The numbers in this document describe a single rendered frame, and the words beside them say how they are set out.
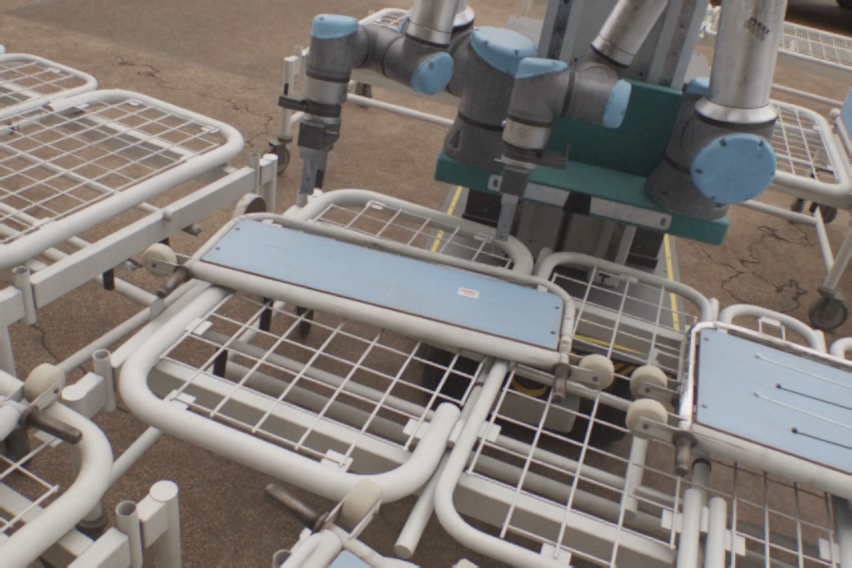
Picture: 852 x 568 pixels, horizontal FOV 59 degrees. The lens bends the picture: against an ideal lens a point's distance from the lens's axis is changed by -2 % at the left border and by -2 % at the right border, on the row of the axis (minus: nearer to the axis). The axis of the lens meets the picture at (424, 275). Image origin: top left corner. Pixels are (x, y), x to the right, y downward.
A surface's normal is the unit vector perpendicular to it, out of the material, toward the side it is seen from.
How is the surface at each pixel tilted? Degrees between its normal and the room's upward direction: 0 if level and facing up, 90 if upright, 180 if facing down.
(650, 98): 90
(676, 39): 90
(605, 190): 0
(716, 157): 95
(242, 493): 0
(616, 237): 90
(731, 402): 5
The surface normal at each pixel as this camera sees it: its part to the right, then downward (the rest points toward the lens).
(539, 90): -0.13, 0.36
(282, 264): 0.15, -0.85
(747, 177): -0.15, 0.59
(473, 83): -0.69, 0.30
